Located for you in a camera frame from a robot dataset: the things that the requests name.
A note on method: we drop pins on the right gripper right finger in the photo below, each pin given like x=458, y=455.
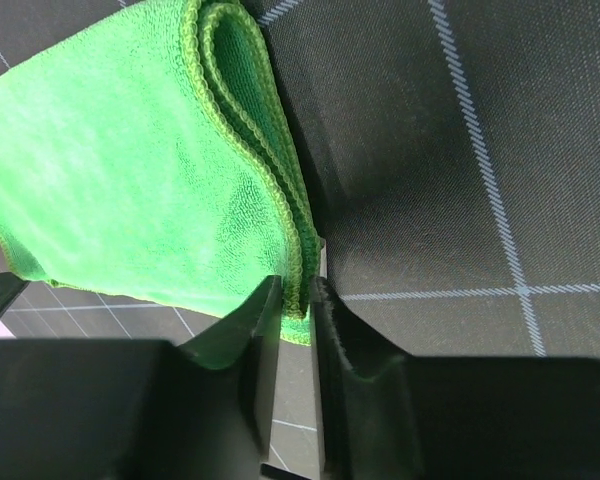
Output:
x=387, y=414

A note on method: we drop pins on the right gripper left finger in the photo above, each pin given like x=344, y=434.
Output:
x=144, y=409

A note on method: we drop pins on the green microfiber towel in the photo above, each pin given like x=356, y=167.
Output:
x=149, y=156

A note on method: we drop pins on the black grid mat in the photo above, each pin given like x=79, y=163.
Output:
x=451, y=156

